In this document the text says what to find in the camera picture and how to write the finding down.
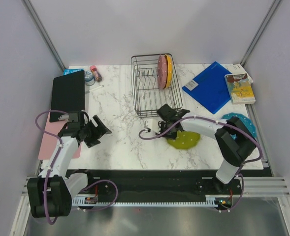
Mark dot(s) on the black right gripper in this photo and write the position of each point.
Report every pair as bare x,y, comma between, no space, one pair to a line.
161,124

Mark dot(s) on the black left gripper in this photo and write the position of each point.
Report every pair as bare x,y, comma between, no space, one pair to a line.
93,140

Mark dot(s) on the lime green polka dot plate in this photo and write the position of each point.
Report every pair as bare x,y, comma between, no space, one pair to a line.
184,140

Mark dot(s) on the pink polka dot plate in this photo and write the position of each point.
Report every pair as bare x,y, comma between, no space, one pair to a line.
162,71

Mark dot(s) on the yellow polka dot plate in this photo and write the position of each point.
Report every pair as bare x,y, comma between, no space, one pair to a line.
169,71

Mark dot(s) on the teal polka dot plate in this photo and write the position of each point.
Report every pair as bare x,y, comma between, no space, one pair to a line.
247,122

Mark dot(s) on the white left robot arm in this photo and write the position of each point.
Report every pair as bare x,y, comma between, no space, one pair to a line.
51,192

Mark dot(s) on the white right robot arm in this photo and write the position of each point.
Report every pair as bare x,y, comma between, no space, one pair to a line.
234,140

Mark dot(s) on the blue plastic folder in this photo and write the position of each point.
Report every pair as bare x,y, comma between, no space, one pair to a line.
209,87

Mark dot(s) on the small round tin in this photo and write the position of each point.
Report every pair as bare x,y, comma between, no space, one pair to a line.
89,78

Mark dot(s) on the black tablet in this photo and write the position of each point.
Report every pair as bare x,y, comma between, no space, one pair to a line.
68,92

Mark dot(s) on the pink cutting mat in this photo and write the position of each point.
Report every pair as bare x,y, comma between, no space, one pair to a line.
49,143

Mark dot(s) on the pink cap sprinkle bottle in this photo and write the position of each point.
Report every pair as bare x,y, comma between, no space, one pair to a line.
96,73

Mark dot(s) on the blue card box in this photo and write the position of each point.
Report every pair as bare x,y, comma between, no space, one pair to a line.
69,71

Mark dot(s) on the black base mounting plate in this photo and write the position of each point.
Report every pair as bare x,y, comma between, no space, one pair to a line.
142,190

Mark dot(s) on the paperback book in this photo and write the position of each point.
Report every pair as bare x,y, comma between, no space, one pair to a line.
239,88

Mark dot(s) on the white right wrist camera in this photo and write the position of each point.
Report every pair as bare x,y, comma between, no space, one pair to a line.
152,125

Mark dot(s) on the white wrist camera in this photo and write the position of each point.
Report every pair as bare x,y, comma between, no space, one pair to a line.
63,117
152,125

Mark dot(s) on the black wire dish rack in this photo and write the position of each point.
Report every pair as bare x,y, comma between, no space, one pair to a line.
147,97

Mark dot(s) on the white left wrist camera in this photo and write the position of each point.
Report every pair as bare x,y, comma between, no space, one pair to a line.
63,117

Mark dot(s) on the white slotted cable duct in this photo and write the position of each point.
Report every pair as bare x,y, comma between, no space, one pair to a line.
86,201

